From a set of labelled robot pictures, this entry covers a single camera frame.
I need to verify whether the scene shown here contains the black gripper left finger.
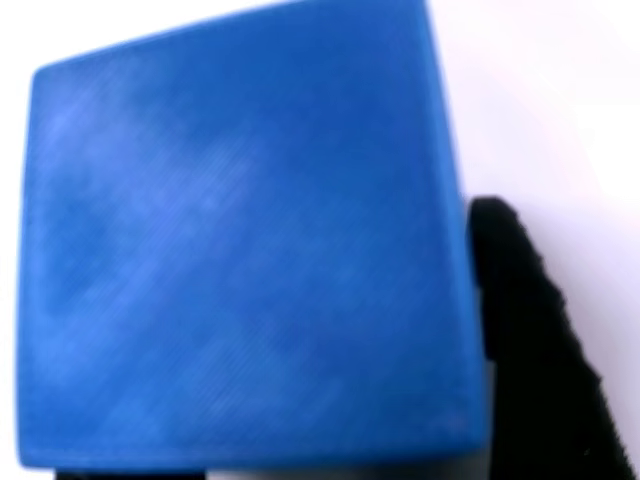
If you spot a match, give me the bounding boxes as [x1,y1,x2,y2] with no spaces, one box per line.
[53,468,207,480]

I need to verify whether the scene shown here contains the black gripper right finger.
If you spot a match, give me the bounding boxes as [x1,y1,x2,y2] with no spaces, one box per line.
[465,195,640,480]

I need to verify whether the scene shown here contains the blue cube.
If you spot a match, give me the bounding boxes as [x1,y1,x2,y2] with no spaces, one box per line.
[13,0,487,474]

